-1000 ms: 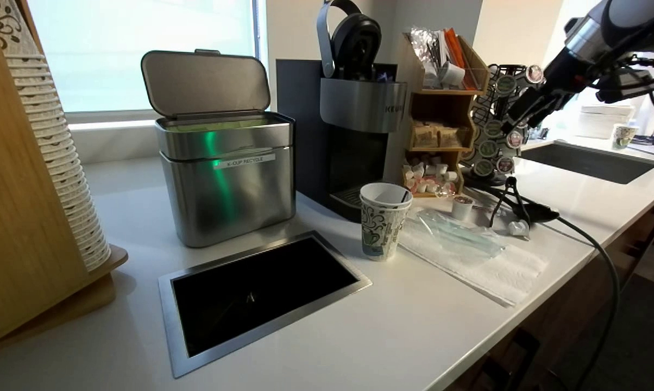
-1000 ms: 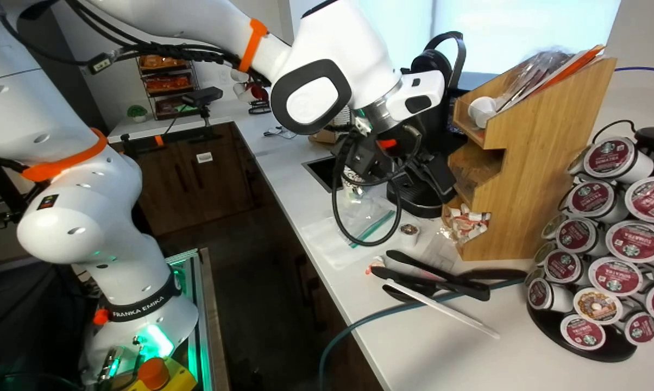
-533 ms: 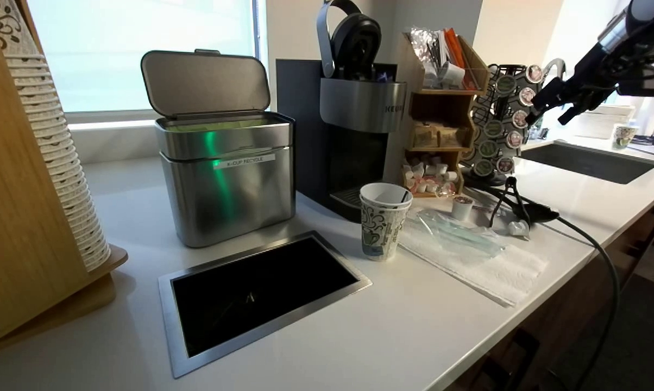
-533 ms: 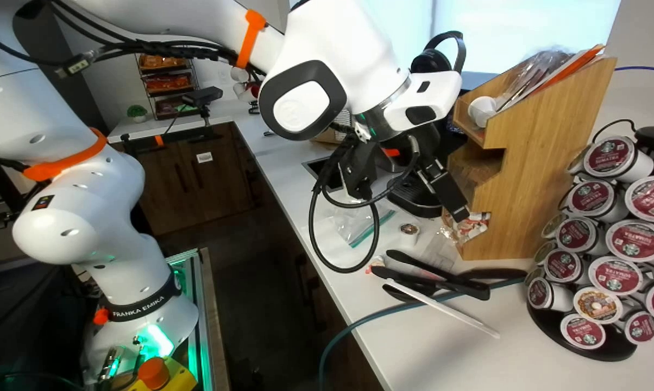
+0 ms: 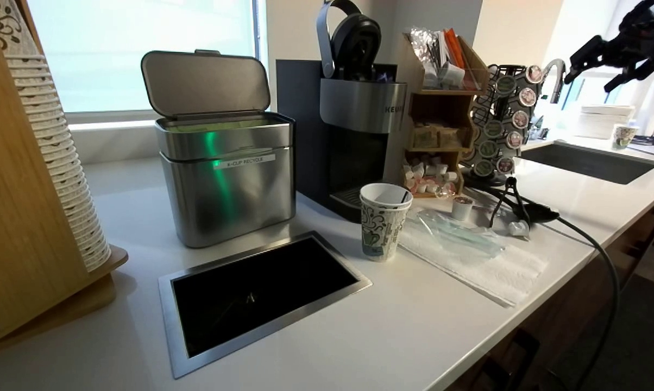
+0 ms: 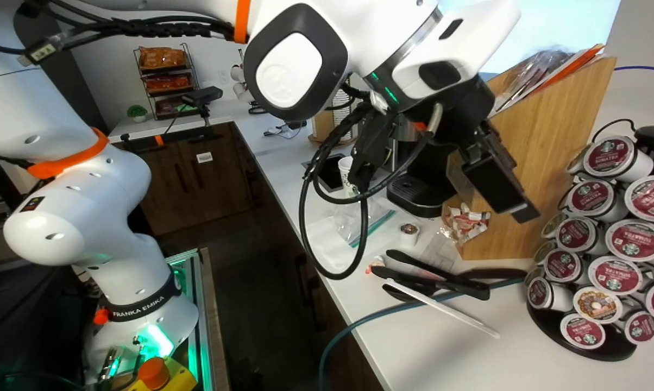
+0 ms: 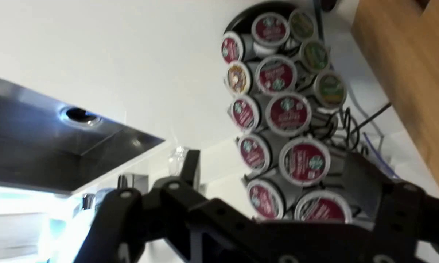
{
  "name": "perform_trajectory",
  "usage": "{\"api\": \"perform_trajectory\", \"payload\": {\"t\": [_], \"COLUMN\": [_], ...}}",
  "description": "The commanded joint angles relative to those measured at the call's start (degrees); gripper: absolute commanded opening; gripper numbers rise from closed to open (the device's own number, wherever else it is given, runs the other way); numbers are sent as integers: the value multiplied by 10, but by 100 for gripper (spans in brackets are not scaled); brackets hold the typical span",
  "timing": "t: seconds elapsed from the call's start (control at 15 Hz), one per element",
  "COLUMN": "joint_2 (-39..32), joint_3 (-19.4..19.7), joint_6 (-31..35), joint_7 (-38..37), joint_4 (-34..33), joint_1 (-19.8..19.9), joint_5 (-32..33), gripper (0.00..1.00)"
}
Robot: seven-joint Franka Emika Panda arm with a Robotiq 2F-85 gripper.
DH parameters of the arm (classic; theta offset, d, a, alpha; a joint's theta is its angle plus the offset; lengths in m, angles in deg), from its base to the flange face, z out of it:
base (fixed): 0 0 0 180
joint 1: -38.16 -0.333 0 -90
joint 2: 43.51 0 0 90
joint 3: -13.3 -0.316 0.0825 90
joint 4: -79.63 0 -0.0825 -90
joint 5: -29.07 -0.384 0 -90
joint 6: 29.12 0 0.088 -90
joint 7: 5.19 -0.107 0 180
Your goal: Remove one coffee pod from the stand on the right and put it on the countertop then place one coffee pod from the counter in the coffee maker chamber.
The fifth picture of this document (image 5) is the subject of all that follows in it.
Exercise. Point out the patterned paper cup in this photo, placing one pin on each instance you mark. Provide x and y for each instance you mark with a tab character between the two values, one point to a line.
383	223

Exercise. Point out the wooden condiment organizer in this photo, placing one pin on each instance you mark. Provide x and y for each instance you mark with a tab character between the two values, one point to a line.
399	108

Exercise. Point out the orange packet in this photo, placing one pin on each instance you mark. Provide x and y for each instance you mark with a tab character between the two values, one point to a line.
452	46

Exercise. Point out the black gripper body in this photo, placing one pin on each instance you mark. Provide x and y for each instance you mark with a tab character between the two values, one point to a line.
653	28

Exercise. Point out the black flat rod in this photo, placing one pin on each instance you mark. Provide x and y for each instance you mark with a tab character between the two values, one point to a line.
500	203

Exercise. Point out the black tongs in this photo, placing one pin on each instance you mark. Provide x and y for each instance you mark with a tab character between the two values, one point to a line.
533	206

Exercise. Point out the dark counter sink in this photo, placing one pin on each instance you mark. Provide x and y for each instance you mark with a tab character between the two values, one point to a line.
593	163

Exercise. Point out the pile of creamer cups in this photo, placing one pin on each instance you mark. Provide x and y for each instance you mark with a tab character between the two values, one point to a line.
426	176

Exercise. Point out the small patterned cup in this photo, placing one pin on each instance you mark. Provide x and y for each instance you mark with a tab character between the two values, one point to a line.
624	135

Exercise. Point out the stainless steel bin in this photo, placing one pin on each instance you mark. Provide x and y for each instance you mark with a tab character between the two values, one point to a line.
225	188

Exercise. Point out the white dish stack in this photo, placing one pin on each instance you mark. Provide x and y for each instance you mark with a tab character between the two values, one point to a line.
604	119

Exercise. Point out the wooden counter cabinet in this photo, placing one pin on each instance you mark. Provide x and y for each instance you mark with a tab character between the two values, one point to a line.
543	340

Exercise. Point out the stack of paper cups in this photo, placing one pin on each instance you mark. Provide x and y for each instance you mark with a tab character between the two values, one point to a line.
58	144

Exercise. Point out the chrome faucet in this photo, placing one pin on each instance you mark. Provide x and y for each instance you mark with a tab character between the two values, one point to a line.
554	65

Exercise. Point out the bundle of tea packets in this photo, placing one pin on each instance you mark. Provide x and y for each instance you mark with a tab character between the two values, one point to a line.
426	57

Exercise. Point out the clear plastic sheet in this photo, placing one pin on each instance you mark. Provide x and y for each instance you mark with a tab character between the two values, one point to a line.
514	267

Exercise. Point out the brown sugar packets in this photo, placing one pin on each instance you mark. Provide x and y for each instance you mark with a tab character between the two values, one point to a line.
435	135

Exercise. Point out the black coffee maker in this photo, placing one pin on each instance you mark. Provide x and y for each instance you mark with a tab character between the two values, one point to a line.
354	108

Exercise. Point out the bright window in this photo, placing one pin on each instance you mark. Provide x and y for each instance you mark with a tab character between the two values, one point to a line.
137	50

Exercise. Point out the teal strip zip bag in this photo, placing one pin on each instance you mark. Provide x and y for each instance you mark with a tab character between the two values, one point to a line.
459	239

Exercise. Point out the steel rimmed counter chute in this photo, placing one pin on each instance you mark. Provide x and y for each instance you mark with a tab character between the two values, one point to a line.
261	295

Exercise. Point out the white creamer tub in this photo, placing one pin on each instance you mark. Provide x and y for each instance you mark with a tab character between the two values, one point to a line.
452	76

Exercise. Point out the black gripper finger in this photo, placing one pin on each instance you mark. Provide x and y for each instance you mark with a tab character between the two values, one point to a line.
632	69
593	55

